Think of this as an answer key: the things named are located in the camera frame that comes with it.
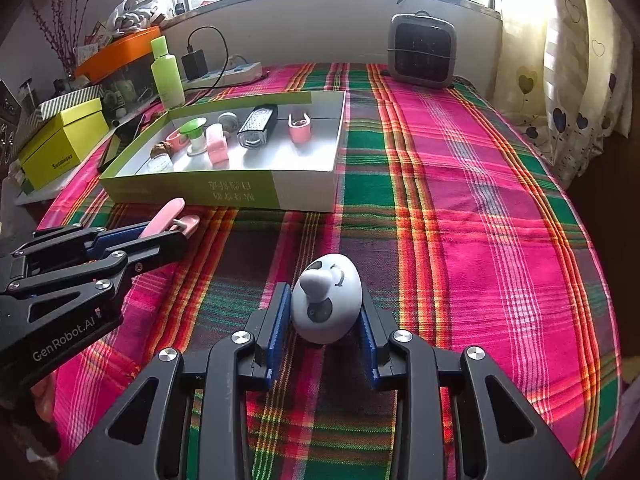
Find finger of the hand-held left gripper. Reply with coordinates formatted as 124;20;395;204
12;224;152;262
0;230;190;297

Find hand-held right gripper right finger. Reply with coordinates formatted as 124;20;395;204
357;290;583;480

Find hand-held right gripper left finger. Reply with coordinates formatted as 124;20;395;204
60;282;292;480

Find white egg-shaped toy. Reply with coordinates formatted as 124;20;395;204
291;254;363;345

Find green cap mushroom toy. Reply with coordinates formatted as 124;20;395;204
179;116;210;157

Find green and white cardboard box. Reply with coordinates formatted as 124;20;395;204
99;91;347;212

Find black flashlight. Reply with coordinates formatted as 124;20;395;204
237;104;279;149

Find person's left hand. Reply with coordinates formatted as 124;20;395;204
31;374;57;424

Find black smartphone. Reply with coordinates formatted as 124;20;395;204
96;112;148;172

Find yellow cardboard box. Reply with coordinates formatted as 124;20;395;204
17;97;110;192

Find green striped box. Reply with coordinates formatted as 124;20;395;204
39;85;104;122

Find clear glass tank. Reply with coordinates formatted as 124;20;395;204
100;62;158;111

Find green lotion bottle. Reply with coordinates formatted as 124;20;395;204
151;36;186;110

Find plaid tablecloth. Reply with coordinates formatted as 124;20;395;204
37;61;631;480

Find orange tray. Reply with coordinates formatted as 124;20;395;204
75;26;162;82

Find black charger plug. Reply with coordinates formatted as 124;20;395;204
181;49;209;81

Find white power strip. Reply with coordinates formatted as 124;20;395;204
185;61;263;88

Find dried flower branches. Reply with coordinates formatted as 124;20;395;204
30;0;98;78

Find grey space heater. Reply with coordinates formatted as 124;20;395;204
387;10;460;89

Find heart print curtain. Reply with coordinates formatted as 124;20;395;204
500;0;638;191

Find black charging cable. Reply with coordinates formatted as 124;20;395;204
186;26;271;96

